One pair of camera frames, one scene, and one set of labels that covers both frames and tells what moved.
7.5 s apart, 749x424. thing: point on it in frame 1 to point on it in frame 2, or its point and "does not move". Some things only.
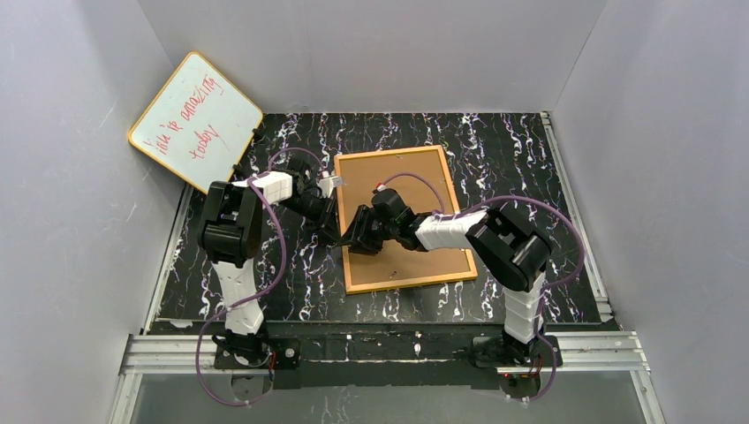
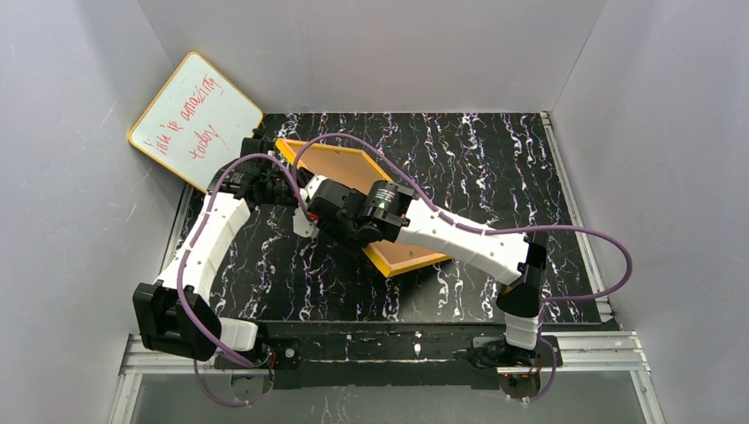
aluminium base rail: [583, 353] does not move
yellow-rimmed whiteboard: [199, 124] does not move
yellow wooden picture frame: [456, 206] to [356, 168]
